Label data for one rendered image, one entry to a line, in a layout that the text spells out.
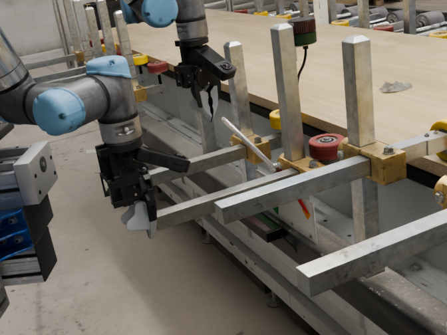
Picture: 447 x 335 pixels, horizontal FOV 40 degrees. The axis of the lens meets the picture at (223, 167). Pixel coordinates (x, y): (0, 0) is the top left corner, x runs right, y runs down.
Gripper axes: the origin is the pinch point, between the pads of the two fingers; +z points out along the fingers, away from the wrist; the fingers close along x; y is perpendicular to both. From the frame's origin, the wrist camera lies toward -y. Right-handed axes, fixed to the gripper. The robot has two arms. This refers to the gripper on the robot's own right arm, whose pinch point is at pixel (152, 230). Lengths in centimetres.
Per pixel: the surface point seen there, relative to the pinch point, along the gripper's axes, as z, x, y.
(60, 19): -18, -260, -37
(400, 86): -8, -18, -79
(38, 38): 52, -778, -91
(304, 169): -4.3, 3.4, -34.0
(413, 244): -12, 52, -21
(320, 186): -11.4, 26.6, -23.1
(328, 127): -6, -11, -50
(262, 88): -7, -53, -55
